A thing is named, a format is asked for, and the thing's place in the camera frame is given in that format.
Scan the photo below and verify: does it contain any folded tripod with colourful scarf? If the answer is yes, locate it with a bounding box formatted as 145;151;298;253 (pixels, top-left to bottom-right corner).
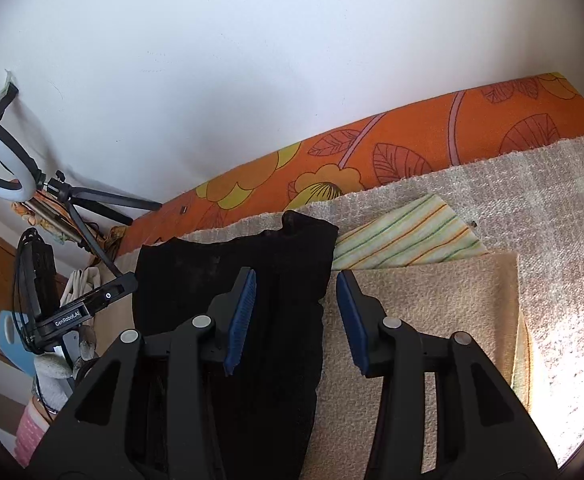
12;200;127;261

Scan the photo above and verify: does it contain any green yellow striped cloth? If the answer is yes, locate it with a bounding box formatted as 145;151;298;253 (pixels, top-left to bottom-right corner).
331;194;533;411

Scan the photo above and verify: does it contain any black mini tripod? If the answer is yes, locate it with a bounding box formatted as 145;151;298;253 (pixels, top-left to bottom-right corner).
42;170;163;279

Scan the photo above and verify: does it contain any light blue plastic board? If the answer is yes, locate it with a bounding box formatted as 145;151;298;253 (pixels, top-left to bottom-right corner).
0;310;40;377

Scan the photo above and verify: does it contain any white tank top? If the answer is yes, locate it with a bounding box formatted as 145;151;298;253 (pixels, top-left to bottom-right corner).
60;267;104;307

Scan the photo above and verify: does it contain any black t-shirt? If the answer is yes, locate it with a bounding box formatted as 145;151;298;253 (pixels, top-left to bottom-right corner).
132;211;340;480

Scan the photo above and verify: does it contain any beige towel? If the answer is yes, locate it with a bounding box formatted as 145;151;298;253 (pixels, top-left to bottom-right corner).
297;252;523;480

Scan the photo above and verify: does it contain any white ring light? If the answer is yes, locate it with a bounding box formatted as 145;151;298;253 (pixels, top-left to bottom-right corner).
0;82;40;206

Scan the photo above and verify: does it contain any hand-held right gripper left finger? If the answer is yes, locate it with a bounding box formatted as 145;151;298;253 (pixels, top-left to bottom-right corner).
24;266;257;480

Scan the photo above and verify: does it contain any orange floral mattress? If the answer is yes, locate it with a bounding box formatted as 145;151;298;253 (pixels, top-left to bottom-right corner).
116;72;584;257

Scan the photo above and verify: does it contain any metallic folded tripod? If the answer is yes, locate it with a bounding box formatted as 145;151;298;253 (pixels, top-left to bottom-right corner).
26;201;93;247

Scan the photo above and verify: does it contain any person's left hand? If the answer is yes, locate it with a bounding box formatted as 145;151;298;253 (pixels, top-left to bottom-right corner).
32;327;98;397

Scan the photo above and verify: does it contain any grey woven blanket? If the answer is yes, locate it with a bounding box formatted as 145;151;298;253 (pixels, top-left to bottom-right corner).
177;127;584;467

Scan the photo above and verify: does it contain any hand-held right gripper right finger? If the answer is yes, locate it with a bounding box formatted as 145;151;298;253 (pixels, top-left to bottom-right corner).
336;269;559;480

